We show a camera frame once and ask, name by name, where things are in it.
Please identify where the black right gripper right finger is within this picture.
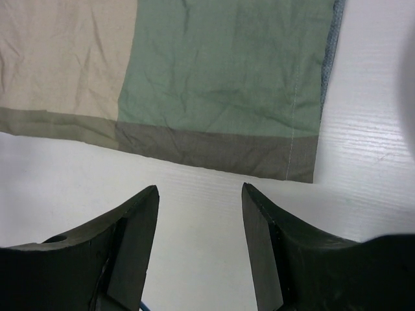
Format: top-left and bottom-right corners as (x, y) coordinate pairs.
(242, 183), (414, 310)

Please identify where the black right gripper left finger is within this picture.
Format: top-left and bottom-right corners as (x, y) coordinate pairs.
(1, 185), (160, 310)

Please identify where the patchwork cloth placemat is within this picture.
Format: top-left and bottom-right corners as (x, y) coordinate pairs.
(1, 1), (345, 183)

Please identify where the blue metal spoon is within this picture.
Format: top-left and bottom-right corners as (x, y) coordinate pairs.
(139, 301), (151, 311)

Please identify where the lavender cup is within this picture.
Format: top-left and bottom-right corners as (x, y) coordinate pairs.
(398, 14), (414, 148)

